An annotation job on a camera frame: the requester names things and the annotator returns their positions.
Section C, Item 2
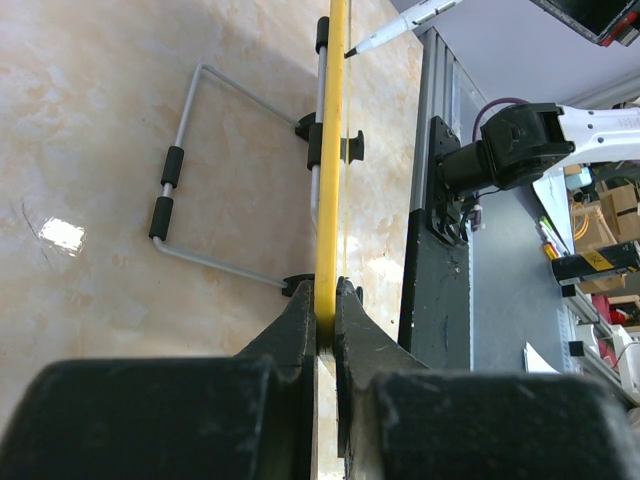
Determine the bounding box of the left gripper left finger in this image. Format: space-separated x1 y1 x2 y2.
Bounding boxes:
1 281 316 479

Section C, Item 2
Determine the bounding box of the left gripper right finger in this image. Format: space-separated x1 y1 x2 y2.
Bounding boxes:
334 293 639 479

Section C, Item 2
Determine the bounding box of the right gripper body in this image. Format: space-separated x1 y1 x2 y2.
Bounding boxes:
532 0 639 47

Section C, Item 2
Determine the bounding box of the white whiteboard yellow frame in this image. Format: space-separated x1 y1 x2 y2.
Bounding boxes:
314 0 352 407

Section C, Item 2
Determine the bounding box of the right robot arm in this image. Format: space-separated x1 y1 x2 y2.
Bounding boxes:
429 1 639 196

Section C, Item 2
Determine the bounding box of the black whiteboard foot right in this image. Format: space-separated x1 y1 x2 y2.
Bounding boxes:
340 130 365 164

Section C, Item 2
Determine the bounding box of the printed paper stack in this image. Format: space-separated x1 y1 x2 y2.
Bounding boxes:
523 342 559 374

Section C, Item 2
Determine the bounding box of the black yellow cylinder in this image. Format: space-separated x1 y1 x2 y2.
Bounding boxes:
551 241 639 286

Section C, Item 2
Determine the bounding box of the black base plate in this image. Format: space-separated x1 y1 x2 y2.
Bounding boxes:
398 116 473 371

